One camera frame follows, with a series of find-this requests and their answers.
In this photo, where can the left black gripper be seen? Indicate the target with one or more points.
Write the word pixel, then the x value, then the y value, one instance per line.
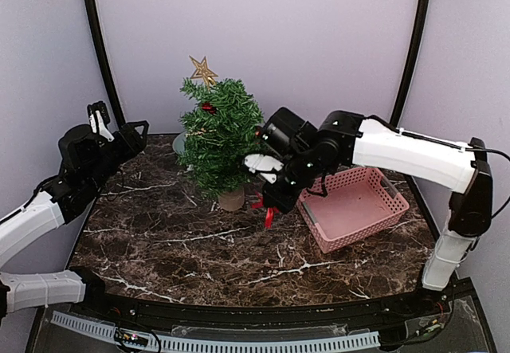
pixel 131 143

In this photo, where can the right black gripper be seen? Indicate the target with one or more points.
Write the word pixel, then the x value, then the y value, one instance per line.
pixel 284 201

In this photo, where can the red ribbon bow ornament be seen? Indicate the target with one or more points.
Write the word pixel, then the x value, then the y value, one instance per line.
pixel 270 211

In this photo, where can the pink plastic basket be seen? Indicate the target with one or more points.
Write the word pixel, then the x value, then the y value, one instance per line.
pixel 361 201

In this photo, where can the red foil gift box ornament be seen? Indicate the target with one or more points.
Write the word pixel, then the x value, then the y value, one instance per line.
pixel 208 107

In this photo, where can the gold star ornament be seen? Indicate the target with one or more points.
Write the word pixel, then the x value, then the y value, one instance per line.
pixel 203 72

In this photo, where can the small green christmas tree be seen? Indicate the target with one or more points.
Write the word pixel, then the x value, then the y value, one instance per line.
pixel 216 159

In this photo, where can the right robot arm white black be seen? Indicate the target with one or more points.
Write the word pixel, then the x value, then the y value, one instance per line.
pixel 303 152

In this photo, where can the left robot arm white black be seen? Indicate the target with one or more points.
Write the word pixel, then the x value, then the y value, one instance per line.
pixel 91 155

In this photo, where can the pale green plate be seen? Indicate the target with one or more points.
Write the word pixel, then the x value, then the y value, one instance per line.
pixel 178 144

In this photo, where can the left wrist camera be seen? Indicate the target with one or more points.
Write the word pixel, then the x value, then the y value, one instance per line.
pixel 99 119

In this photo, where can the left black frame post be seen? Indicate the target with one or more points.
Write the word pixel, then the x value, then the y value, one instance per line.
pixel 103 61

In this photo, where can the black frame post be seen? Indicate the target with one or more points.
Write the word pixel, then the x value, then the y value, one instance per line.
pixel 411 61
pixel 103 61

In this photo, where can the black front rail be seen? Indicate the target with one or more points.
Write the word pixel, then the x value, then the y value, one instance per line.
pixel 384 312

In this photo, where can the white slotted cable duct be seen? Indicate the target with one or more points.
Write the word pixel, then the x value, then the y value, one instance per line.
pixel 154 342

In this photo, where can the right black frame post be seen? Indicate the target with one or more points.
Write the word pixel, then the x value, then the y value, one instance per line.
pixel 411 61

